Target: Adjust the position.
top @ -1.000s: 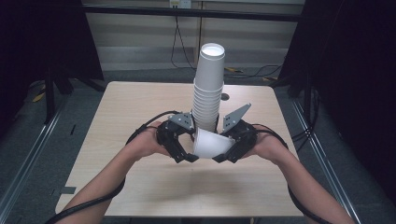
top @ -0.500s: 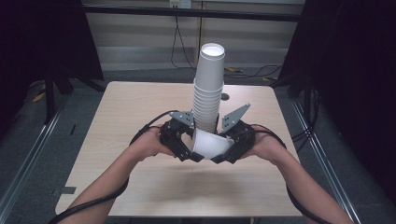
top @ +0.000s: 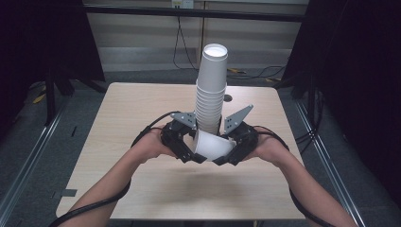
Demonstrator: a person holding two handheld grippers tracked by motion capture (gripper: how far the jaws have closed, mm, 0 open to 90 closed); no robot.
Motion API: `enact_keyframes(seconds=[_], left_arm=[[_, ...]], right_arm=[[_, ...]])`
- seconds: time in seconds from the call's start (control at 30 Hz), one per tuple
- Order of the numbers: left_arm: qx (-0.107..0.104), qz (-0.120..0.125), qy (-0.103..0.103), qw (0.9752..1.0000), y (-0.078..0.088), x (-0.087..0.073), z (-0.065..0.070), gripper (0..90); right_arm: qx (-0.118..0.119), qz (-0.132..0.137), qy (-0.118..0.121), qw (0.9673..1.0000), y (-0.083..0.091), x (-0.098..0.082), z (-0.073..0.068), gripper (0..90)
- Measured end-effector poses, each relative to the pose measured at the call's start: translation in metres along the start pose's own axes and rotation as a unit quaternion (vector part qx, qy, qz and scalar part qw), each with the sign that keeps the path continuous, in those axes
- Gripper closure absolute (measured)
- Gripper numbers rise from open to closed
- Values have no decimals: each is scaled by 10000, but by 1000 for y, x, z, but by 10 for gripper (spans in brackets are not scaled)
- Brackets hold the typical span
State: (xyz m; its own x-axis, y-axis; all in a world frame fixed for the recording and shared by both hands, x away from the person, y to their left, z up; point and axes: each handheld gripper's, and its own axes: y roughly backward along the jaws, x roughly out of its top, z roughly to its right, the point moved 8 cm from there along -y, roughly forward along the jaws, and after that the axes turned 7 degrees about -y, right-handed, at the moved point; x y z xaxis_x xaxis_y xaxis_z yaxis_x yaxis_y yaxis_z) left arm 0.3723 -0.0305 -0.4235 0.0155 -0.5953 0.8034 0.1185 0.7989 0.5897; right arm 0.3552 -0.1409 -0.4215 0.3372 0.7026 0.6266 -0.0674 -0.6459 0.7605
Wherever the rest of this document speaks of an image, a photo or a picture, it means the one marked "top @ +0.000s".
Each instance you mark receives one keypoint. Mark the stack of white paper cups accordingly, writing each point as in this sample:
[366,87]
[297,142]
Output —
[212,94]

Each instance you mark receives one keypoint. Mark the yellow plug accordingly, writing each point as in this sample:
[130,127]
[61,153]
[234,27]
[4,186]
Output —
[236,71]

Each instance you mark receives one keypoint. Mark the black cup holder stand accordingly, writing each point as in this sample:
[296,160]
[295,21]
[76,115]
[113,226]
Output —
[221,124]

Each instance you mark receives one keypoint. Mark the metal floor rail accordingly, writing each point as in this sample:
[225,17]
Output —
[28,157]
[331,170]

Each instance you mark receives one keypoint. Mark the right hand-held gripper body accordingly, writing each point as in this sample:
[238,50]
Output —
[244,137]

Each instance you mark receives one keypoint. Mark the person's right hand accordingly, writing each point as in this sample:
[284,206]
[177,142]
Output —
[268,146]

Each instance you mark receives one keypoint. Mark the dark curtain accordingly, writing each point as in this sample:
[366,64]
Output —
[38,38]
[356,78]

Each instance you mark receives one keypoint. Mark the black metal stand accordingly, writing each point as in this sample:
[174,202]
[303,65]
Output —
[50,97]
[312,104]

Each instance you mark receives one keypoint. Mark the white wall socket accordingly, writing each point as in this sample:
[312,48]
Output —
[183,3]

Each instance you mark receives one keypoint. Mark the black horizontal bar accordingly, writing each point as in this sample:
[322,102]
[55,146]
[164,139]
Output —
[142,11]

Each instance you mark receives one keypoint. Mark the round table grommet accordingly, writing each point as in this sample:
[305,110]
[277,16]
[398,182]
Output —
[228,98]

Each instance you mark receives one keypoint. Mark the grey tape piece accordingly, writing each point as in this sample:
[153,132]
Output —
[69,192]

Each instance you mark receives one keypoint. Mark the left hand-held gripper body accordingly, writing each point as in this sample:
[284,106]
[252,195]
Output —
[171,134]

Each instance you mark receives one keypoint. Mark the yellow tape strip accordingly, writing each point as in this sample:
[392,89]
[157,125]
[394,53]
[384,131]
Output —
[39,98]

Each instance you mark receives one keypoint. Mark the person's left hand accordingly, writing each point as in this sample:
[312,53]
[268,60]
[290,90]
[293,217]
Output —
[151,145]

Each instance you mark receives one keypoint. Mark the single white paper cup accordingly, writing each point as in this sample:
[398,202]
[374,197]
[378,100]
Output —
[212,146]

